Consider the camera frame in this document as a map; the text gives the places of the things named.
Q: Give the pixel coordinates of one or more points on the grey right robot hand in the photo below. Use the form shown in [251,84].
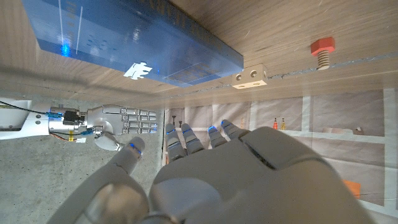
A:
[109,119]

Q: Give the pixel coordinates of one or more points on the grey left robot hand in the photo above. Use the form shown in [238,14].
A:
[248,180]

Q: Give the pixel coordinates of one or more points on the white puzzle piece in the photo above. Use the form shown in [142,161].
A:
[131,72]
[144,69]

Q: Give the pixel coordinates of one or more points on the blue notebook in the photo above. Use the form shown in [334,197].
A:
[124,34]

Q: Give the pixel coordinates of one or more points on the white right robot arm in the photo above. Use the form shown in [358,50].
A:
[18,124]

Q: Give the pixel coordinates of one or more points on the wooden block with holes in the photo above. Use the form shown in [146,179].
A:
[248,77]

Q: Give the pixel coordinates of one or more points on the red toy bolt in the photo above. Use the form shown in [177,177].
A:
[322,46]

